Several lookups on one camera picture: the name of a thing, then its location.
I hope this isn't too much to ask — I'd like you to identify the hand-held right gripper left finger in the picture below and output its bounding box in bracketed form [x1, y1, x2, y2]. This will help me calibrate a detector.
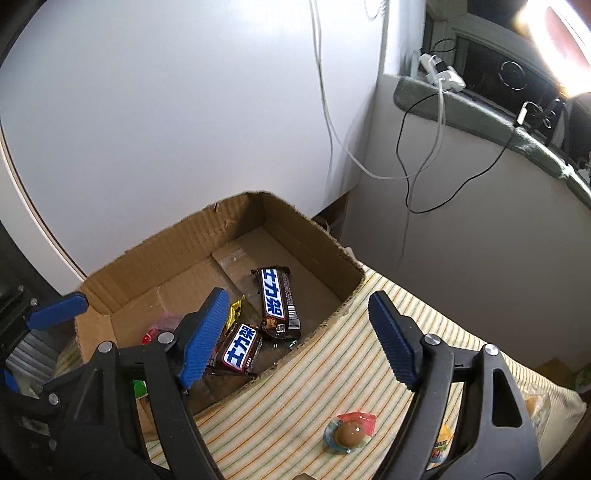
[81, 287, 232, 480]

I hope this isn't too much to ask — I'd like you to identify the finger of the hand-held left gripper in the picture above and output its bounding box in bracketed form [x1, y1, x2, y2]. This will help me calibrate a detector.
[0, 286, 89, 354]
[0, 368, 61, 409]

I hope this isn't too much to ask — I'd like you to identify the long white cable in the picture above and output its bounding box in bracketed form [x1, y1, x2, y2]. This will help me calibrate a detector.
[309, 0, 416, 181]

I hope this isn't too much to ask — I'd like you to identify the white wardrobe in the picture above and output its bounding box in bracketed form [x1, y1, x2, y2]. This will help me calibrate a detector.
[0, 0, 389, 296]

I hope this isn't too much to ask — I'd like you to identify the ring light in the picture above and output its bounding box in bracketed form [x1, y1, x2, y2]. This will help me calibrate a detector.
[512, 0, 591, 100]

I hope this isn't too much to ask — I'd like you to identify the white window frame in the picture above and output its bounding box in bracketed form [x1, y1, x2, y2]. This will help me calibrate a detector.
[425, 0, 591, 116]

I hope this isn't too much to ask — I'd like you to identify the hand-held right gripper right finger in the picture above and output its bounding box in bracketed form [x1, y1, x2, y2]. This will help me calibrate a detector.
[368, 291, 541, 480]

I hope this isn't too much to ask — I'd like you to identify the striped blanket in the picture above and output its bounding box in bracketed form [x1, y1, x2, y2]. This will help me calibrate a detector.
[143, 270, 585, 480]

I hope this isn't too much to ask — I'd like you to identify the yellow candy wrapper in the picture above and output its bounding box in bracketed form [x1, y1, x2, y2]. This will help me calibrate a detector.
[225, 295, 245, 330]

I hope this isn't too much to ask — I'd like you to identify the black cable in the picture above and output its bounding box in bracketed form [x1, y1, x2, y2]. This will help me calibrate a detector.
[394, 39, 518, 215]

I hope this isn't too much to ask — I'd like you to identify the white power strip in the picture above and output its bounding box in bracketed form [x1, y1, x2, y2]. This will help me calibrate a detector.
[418, 52, 467, 90]

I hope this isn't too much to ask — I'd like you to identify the colourful yellow candy packet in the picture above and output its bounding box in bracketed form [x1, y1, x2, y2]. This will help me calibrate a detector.
[427, 422, 455, 464]

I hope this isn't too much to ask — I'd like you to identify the brown ball jelly candy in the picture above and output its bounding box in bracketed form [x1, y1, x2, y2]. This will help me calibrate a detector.
[323, 410, 377, 455]

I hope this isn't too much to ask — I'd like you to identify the brown cardboard box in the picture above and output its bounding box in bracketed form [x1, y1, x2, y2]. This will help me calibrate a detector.
[74, 190, 365, 439]

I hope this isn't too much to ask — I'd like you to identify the brown chocolate bar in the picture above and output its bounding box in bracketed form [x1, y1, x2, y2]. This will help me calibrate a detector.
[208, 322, 264, 376]
[252, 265, 303, 341]

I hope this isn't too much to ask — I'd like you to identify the dark red snack packet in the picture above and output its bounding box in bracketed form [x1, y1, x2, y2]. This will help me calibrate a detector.
[141, 314, 185, 344]

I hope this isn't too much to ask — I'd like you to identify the black tripod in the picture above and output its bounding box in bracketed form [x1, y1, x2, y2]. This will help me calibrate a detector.
[531, 97, 571, 139]

